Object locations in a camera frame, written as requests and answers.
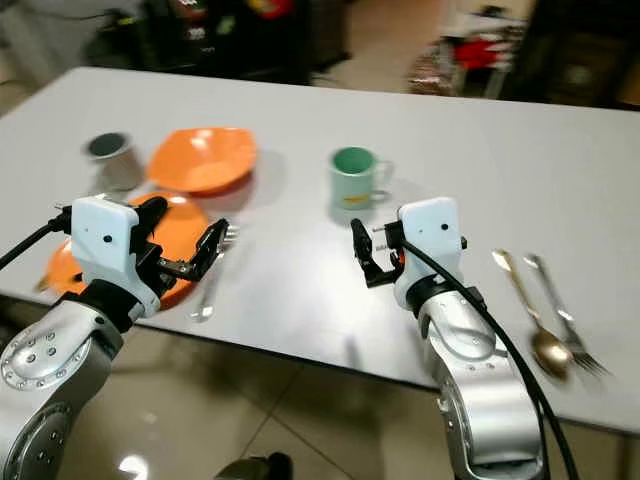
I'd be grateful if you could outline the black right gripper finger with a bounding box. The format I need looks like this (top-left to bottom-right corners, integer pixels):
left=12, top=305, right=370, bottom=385
left=350, top=217, right=384, bottom=289

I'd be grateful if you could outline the orange plate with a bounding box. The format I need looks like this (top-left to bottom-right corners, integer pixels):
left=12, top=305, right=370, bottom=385
left=45, top=190, right=213, bottom=309

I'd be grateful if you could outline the silver fork beside plate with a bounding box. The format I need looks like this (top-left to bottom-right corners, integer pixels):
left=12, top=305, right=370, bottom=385
left=190, top=225, right=241, bottom=323

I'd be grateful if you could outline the grey mug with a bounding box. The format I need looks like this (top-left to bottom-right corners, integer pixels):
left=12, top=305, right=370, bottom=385
left=85, top=130, right=144, bottom=194

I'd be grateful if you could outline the green mug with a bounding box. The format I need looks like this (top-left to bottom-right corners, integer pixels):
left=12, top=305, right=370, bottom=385
left=328, top=146, right=395, bottom=211

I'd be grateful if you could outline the orange bowl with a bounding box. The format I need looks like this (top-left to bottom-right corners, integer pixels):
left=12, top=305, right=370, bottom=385
left=147, top=126, right=259, bottom=195

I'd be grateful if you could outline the black cluttered machine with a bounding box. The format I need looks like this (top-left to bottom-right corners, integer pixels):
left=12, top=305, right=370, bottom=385
left=95, top=0, right=351, bottom=87

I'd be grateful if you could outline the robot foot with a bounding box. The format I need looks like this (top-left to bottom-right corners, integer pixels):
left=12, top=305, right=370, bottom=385
left=215, top=452, right=293, bottom=480

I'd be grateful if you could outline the red box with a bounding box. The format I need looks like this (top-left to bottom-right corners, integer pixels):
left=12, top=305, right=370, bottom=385
left=455, top=35, right=511, bottom=71

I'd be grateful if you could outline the dark wooden cabinet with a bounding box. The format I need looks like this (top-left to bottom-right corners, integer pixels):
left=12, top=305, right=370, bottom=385
left=500, top=0, right=640, bottom=109

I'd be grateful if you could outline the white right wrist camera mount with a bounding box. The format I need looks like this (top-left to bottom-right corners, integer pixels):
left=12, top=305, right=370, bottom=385
left=392, top=197, right=466, bottom=306

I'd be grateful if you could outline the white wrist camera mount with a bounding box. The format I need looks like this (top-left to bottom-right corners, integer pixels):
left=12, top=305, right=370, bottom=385
left=392, top=197, right=466, bottom=306
left=71, top=195, right=161, bottom=317

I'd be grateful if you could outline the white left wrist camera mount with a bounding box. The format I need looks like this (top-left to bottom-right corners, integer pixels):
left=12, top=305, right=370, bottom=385
left=71, top=195, right=161, bottom=317

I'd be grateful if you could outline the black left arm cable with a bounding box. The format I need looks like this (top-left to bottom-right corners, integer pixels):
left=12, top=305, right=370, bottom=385
left=0, top=205, right=77, bottom=271

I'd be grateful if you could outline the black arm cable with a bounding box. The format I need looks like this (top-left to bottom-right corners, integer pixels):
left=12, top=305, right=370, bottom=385
left=0, top=205, right=77, bottom=271
left=380, top=225, right=583, bottom=480

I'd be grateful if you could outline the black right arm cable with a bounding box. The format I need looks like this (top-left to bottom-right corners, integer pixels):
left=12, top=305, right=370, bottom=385
left=380, top=225, right=583, bottom=480

